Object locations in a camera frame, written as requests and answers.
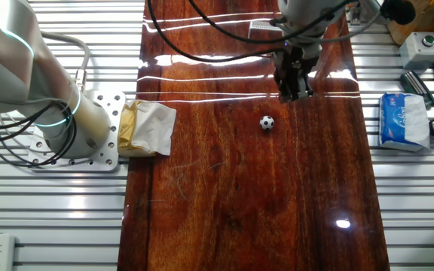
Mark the brown cardboard box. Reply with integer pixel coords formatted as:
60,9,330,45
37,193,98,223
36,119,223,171
386,0,434,46

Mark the thick grey base cable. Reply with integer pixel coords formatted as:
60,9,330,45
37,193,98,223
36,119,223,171
39,32,92,93

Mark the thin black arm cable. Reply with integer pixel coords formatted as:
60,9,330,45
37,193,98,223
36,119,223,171
188,0,357,44

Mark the small black-white soccer ball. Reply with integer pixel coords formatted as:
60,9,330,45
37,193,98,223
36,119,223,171
259,115,275,131

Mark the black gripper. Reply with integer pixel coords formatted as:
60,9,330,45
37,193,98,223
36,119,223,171
273,44,322,104

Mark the grey box with green button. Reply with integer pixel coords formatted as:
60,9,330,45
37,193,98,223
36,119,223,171
399,32,434,72

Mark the glossy brown wooden board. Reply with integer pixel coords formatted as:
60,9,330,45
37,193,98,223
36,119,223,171
117,0,391,271

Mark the black and green hand tool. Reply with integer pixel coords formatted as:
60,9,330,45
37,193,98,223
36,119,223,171
399,70,434,110

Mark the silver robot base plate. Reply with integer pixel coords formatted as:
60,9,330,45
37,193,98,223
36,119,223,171
26,90,127,173

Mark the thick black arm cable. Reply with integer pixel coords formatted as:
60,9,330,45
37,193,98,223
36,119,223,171
146,0,280,64

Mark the gold and white tissue pack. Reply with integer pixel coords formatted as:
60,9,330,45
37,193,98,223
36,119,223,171
117,99,178,158

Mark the blue and white tissue pack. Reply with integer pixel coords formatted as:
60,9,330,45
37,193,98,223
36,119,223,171
377,92,432,153

